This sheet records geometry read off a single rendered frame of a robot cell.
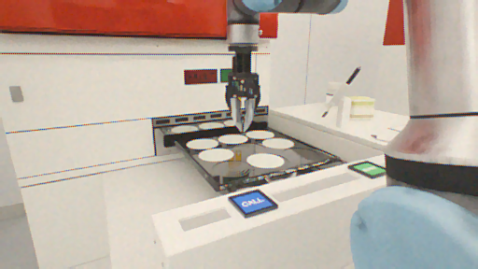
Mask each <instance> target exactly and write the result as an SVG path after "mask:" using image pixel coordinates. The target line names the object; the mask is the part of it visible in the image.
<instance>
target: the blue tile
mask: <svg viewBox="0 0 478 269"><path fill-rule="evenodd" d="M233 200H234V201H235V203H237V204H238V205H239V206H241V207H242V209H243V210H244V211H245V212H246V213H248V212H251V211H253V210H258V209H261V208H264V207H266V206H271V205H272V204H271V203H269V202H268V200H266V199H264V197H263V196H261V195H260V194H259V193H258V192H254V193H251V194H249V195H243V196H240V197H238V198H235V199H233Z"/></svg>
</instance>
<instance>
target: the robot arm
mask: <svg viewBox="0 0 478 269"><path fill-rule="evenodd" d="M347 1H348V0H226V5H227V44H228V45H229V46H228V52H235V56H232V72H231V73H229V75H228V85H226V86H225V102H226V104H227V106H228V108H229V110H230V111H231V114H232V119H233V121H234V122H235V125H236V127H237V128H238V129H239V131H240V132H245V131H246V129H247V128H248V127H249V124H250V123H251V122H252V120H253V117H254V115H255V111H256V110H257V106H258V105H259V103H260V85H259V82H260V75H258V74H257V73H255V72H251V53H252V52H258V46H257V45H258V44H259V36H258V35H261V30H259V28H260V13H279V14H303V13H311V14H317V15H328V14H336V13H339V12H342V11H343V10H344V8H345V7H347ZM403 5H404V16H403V18H404V31H405V43H406V50H405V55H406V68H407V80H408V105H409V118H410V119H409V120H408V121H407V124H406V125H405V127H404V128H403V129H402V130H401V131H400V132H399V133H398V134H397V135H395V137H394V138H393V139H391V141H390V142H389V143H387V145H386V146H385V147H384V155H385V166H386V180H387V187H386V188H380V189H377V190H375V191H373V192H372V193H371V194H369V195H368V196H367V197H366V198H364V199H362V200H361V201H360V202H359V203H358V205H357V210H356V211H355V212H354V213H353V215H352V217H351V220H350V224H349V225H350V233H349V234H350V247H351V256H352V260H353V263H354V266H355V268H356V269H478V0H403ZM238 98H246V100H245V101H244V106H245V108H246V113H245V114H244V117H245V120H244V122H242V121H241V118H242V114H241V113H240V108H241V107H242V102H241V100H239V99H238Z"/></svg>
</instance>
